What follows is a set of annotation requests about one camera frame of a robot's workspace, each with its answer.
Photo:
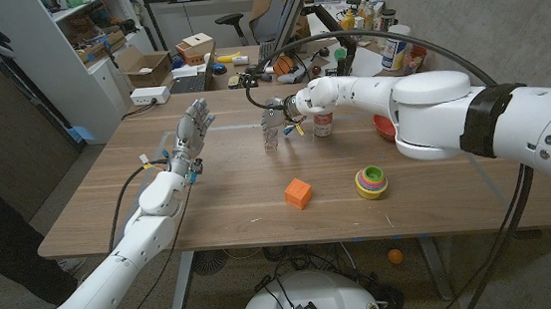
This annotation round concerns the white power box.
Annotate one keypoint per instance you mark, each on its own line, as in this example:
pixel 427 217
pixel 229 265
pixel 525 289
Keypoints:
pixel 150 96

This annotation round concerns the small toy basketball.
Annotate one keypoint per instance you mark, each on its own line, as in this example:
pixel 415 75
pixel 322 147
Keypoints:
pixel 284 66

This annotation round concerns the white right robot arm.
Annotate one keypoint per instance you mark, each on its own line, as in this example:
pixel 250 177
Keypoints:
pixel 432 111

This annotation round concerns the red bowl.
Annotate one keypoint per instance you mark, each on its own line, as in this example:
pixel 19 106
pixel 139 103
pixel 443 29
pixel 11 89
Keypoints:
pixel 384 129

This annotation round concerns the black keyboard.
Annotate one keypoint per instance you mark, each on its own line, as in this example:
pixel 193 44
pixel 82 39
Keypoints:
pixel 266 52

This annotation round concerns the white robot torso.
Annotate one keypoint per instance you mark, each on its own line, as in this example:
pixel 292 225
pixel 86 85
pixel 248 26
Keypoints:
pixel 313 296

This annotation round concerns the grey table leg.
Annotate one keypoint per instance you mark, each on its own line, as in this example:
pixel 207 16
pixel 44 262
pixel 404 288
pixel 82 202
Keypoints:
pixel 435 265
pixel 183 282

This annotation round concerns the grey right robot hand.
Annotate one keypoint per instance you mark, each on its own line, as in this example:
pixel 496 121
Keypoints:
pixel 279 114

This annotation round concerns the clear plastic glasses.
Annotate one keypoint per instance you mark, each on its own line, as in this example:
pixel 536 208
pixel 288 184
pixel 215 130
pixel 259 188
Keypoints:
pixel 271 145

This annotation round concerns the blue round object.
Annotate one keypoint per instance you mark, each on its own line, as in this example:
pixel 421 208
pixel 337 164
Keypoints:
pixel 219 69

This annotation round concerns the orange block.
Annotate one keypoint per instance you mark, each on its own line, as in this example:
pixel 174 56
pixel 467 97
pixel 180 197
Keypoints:
pixel 298 194

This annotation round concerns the small orange ball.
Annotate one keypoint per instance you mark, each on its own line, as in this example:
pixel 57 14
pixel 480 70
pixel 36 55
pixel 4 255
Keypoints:
pixel 396 256

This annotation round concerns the open cardboard box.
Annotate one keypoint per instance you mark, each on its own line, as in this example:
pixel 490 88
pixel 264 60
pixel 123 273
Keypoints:
pixel 148 68

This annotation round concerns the dark jar with black lid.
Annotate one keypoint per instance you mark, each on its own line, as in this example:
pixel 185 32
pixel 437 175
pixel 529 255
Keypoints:
pixel 386 21

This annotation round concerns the computer monitor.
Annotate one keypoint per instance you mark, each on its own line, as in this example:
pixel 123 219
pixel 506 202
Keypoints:
pixel 288 18

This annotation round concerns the white shelf unit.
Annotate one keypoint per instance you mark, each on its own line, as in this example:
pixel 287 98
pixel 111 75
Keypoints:
pixel 64 88

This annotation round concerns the red and white soup can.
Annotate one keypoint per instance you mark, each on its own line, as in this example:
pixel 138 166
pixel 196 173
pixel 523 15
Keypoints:
pixel 323 125

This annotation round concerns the black laptop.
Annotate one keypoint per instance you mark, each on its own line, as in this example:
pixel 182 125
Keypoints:
pixel 191 82

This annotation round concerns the rainbow stacking cups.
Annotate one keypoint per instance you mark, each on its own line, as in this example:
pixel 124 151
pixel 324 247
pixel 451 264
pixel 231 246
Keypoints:
pixel 371 183

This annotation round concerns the yellow bottle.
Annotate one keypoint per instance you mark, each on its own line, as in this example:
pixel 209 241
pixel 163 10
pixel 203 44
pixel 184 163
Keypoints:
pixel 348 22

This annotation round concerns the yellow toy banana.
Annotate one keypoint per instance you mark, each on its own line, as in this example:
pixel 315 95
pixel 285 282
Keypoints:
pixel 228 57

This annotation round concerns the wooden box on brick box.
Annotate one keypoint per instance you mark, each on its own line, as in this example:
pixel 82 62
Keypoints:
pixel 196 47

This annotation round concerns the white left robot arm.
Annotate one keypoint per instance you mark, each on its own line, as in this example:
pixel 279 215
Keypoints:
pixel 138 241

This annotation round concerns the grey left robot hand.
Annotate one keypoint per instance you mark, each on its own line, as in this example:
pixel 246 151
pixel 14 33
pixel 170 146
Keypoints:
pixel 191 134

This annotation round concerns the person in dark trousers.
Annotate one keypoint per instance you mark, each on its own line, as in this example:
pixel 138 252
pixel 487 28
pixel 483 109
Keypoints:
pixel 3 243

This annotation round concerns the white canister with blue label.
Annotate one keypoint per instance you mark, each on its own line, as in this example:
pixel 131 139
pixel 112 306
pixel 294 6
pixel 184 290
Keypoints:
pixel 396 54

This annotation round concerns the office chair with tan jacket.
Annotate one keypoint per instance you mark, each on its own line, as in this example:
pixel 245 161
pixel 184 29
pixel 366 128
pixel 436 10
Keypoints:
pixel 267 5

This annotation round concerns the round black floor fan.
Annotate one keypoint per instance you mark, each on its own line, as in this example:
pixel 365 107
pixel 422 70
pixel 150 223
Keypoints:
pixel 210 261

